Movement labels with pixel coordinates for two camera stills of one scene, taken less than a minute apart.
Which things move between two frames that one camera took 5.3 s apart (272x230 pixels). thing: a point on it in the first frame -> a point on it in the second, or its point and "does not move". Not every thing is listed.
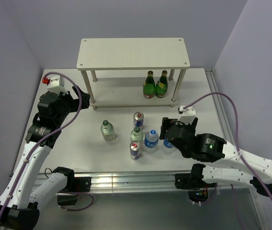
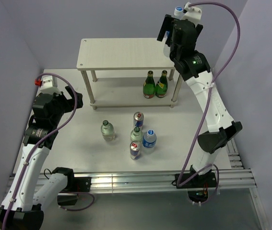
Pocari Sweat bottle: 151,141 does not move
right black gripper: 166,122 -> 168,22
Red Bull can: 138,120 does not move
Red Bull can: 135,150 does not move
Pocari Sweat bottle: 168,147 -> 178,14
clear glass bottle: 107,131 does not move
